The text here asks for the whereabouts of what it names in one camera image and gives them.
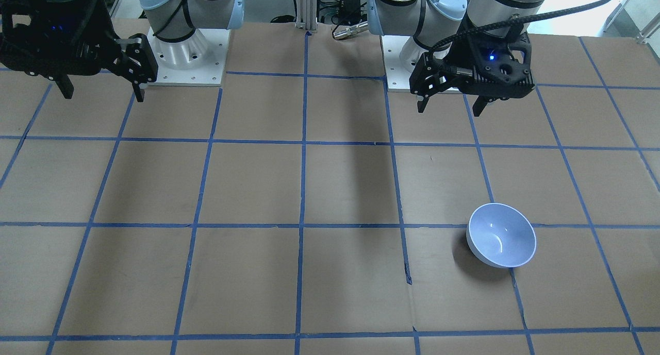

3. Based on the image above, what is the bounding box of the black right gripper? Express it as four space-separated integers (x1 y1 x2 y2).
2 0 159 103

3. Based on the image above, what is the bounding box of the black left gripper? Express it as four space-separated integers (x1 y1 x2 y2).
409 31 535 117

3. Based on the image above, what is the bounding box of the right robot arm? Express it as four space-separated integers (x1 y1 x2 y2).
2 0 244 102

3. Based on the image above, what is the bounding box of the blue bowl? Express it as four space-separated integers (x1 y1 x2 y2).
466 202 537 268

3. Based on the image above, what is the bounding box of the silver cylindrical connector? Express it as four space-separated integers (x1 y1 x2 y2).
332 21 369 41

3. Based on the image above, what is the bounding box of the black power adapter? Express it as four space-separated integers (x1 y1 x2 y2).
337 0 361 21

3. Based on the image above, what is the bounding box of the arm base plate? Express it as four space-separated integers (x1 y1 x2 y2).
147 28 233 87
381 36 424 93

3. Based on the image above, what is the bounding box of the aluminium frame post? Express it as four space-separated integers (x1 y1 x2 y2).
294 0 319 34

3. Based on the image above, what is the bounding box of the black braided cable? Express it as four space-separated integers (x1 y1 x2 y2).
431 0 619 53

